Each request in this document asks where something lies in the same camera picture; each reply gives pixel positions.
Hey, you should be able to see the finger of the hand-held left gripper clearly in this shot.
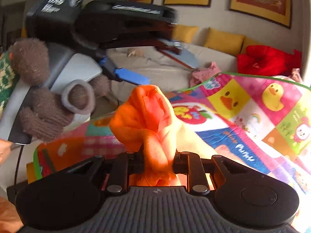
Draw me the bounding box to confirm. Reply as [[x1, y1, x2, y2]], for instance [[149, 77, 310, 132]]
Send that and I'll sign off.
[[155, 38, 198, 69], [98, 57, 149, 86]]

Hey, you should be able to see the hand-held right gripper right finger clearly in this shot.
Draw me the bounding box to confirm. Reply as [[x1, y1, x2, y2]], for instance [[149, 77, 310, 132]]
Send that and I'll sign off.
[[172, 152, 234, 195]]

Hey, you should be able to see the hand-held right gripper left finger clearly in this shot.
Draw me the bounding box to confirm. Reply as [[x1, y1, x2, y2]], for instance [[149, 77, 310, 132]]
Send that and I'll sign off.
[[66, 152, 144, 195]]

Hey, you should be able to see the orange pumpkin costume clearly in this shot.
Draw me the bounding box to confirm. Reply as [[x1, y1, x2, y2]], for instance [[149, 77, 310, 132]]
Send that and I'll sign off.
[[109, 84, 219, 187]]

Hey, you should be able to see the person's left hand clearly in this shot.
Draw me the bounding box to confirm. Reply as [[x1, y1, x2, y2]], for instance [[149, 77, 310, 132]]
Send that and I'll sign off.
[[11, 37, 110, 143]]

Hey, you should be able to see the yellow cushion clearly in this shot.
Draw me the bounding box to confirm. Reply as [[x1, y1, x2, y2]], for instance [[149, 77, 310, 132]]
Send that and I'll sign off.
[[204, 27, 245, 56], [170, 25, 199, 43], [240, 37, 263, 54]]

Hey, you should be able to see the beige plush toy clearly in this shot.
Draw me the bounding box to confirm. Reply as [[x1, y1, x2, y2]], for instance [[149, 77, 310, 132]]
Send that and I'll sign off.
[[127, 48, 144, 58]]

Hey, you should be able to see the white covered sofa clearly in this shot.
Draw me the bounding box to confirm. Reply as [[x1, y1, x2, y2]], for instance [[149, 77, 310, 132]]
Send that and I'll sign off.
[[93, 41, 238, 113]]

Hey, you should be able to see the pink garment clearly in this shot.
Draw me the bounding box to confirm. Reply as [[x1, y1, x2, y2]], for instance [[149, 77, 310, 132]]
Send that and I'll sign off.
[[190, 62, 222, 88]]

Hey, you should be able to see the colourful cartoon play mat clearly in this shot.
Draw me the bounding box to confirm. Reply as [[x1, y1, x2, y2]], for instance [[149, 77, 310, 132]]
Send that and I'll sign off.
[[33, 71, 311, 233]]

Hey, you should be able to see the red cloth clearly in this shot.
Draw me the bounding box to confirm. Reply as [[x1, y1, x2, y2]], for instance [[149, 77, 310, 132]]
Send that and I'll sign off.
[[237, 45, 302, 77]]

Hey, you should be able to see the black cable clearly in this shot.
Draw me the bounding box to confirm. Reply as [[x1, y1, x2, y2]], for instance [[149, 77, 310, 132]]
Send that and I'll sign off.
[[14, 145, 24, 188]]

